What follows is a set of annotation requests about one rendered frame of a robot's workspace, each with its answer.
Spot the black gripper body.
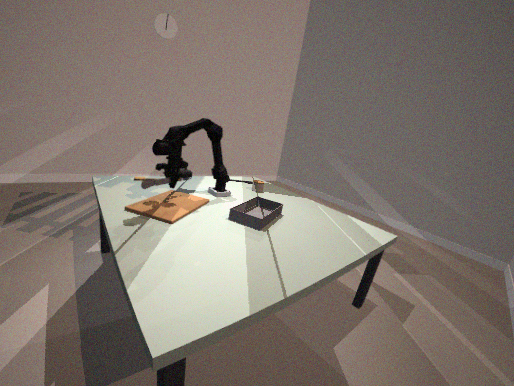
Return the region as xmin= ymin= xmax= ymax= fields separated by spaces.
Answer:
xmin=155 ymin=155 xmax=192 ymax=178

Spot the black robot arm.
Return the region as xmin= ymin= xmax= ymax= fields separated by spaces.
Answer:
xmin=152 ymin=118 xmax=230 ymax=192

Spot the grey metal roasting tin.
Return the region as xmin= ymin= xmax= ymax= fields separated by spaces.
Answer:
xmin=228 ymin=196 xmax=284 ymax=231

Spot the light brown wooden board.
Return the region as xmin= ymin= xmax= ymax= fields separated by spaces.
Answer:
xmin=125 ymin=190 xmax=209 ymax=224

